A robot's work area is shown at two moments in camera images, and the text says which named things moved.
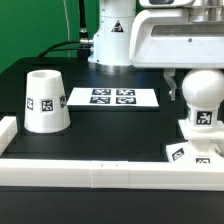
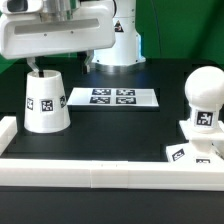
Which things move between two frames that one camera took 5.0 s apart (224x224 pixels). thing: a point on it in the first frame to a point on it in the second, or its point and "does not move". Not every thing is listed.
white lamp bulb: x=203 y=91 does not move
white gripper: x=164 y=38 to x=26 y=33
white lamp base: x=200 y=147 does not move
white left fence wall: x=8 y=130 does not move
